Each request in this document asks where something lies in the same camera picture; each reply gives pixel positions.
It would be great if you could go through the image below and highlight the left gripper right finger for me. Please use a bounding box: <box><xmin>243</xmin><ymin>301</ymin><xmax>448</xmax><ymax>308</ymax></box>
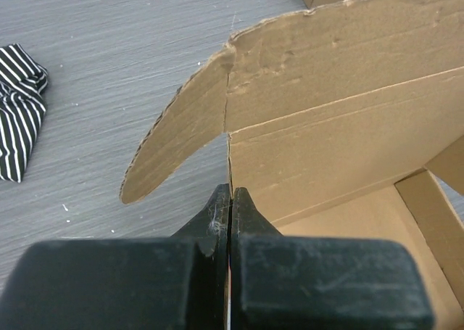
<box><xmin>229</xmin><ymin>187</ymin><xmax>434</xmax><ymax>329</ymax></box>

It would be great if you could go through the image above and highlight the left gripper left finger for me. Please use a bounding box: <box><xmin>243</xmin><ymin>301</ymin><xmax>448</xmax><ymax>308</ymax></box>
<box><xmin>1</xmin><ymin>184</ymin><xmax>231</xmax><ymax>329</ymax></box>

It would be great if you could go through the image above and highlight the black white striped cloth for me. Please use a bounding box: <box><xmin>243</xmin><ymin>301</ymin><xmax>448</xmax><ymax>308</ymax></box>
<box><xmin>1</xmin><ymin>44</ymin><xmax>49</xmax><ymax>183</ymax></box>

